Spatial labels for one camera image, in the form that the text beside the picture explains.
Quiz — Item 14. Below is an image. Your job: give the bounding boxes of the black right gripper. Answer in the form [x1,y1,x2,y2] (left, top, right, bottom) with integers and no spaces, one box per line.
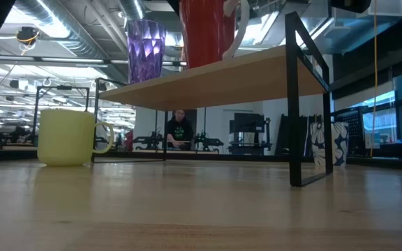
[329,0,373,14]

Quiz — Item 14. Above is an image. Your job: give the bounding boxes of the red mug white handle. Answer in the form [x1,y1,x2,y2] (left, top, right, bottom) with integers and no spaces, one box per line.
[178,0,251,70]

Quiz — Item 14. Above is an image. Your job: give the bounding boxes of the purple faceted tumbler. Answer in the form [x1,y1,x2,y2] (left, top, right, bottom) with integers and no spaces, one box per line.
[126,19,168,84]

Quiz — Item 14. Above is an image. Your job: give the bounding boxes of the blue white floral mug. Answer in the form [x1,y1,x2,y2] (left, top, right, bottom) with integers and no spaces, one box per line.
[308,121,350,167]

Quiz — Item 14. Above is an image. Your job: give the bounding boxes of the yellow mug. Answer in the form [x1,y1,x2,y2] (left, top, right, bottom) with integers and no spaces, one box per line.
[36,108,115,167]

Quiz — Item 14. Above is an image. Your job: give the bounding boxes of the white ceiling box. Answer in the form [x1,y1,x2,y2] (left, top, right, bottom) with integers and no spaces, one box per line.
[356,0,402,18]

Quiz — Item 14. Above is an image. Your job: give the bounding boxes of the black pegboard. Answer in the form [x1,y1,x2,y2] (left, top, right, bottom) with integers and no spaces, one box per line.
[332,106,364,157]

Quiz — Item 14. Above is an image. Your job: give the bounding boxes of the person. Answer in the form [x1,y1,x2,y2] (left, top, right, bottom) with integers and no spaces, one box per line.
[165,109,195,151]

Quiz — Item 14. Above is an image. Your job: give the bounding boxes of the black workstation with monitor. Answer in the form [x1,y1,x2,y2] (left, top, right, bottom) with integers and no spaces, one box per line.
[228,112,274,156]

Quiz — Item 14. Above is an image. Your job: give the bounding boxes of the black leaning panels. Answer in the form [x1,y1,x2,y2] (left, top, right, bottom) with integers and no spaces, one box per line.
[278,113,312,157]

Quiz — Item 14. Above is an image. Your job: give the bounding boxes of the small silver ceiling duct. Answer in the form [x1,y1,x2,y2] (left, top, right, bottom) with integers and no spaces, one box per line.
[119,0,147,21]

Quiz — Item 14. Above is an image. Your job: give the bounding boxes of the wooden shelf black metal frame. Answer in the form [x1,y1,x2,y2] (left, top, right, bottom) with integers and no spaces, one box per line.
[91,11,334,188]

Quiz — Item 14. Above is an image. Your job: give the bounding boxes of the large silver ceiling duct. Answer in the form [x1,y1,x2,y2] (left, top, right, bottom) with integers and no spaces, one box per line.
[14,0,132,83]

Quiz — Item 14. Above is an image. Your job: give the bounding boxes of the black metal frame stand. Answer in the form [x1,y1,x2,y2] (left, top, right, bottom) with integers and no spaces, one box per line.
[31,84,91,147]

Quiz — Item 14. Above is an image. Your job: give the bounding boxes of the black yellow ceiling cord reel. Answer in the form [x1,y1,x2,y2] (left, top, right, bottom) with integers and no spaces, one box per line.
[15,26,42,47]

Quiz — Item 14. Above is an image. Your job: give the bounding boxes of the black aluminium table frame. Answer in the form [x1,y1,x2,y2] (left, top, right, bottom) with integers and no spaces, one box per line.
[0,146,402,172]

